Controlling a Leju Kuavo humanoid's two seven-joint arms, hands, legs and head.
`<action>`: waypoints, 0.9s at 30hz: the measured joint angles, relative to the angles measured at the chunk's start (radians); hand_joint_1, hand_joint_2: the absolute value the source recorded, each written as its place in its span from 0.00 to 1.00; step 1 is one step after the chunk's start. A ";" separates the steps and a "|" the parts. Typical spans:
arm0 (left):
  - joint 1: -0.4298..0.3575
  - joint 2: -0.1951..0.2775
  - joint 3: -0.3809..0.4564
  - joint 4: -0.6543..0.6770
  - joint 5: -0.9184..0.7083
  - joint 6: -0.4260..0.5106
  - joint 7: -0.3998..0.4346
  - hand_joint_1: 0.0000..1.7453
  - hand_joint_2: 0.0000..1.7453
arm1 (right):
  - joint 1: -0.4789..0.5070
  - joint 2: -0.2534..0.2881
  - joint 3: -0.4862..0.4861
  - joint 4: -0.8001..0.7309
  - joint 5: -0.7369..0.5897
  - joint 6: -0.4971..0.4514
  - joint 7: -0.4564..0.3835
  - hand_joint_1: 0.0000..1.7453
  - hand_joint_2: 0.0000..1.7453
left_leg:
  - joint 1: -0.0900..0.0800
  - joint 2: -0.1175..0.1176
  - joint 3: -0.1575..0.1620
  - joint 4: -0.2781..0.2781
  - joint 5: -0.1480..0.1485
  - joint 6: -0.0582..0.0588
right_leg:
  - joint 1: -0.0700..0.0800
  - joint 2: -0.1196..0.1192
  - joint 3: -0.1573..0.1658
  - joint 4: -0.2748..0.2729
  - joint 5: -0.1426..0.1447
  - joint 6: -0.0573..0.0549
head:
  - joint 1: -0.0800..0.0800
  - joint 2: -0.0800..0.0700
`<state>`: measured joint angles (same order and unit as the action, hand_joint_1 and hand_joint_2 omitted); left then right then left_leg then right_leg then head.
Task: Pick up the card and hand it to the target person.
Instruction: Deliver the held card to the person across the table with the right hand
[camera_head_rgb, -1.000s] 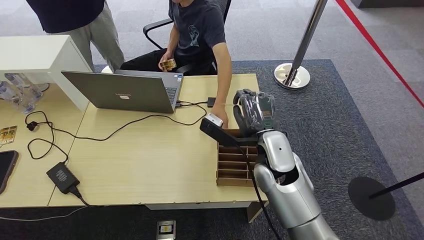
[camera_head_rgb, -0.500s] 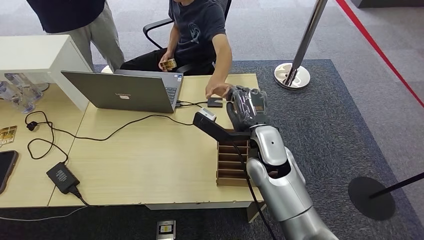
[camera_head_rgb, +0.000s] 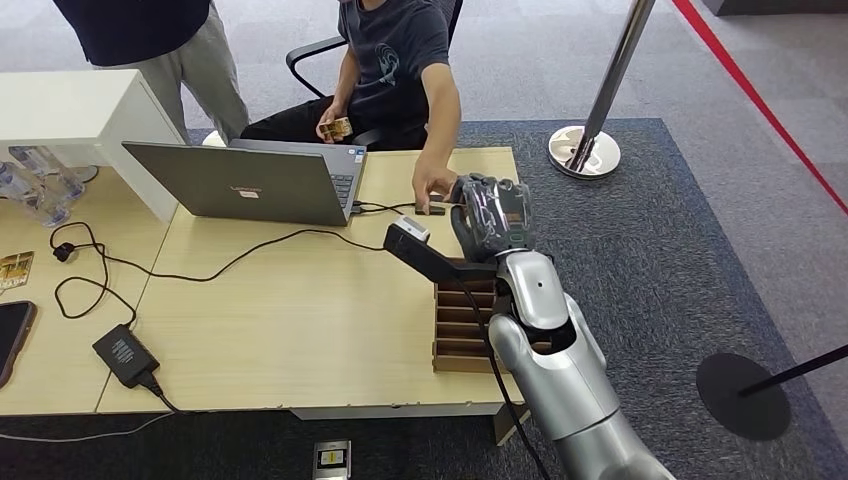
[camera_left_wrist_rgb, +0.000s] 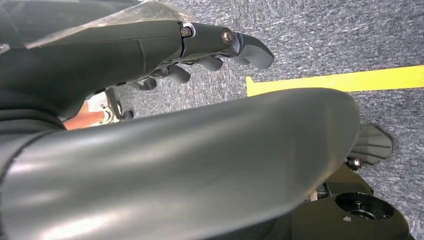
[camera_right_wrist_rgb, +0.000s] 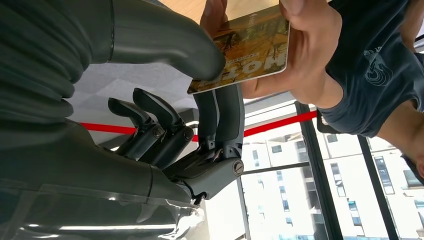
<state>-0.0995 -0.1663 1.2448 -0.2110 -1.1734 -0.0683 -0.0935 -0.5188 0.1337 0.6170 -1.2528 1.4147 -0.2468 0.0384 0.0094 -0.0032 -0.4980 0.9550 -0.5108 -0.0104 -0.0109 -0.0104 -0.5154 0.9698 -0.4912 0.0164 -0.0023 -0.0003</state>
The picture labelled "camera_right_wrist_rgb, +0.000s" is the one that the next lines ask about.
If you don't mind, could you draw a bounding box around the person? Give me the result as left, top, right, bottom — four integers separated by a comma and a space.
316, 0, 424, 186

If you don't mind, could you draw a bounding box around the clear plastic cover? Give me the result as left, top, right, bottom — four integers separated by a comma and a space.
0, 180, 206, 240

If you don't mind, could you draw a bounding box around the red barrier belt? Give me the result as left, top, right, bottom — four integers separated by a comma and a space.
79, 110, 319, 143

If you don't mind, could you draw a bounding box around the ribbed grey right arm sleeve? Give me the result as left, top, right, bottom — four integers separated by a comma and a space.
0, 0, 114, 126

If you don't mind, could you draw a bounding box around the light wooden desk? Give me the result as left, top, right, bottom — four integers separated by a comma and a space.
158, 0, 281, 25

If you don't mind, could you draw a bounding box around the white building outside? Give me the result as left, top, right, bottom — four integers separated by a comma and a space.
241, 122, 424, 240

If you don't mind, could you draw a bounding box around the dark window frame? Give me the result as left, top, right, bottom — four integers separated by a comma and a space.
236, 100, 400, 240

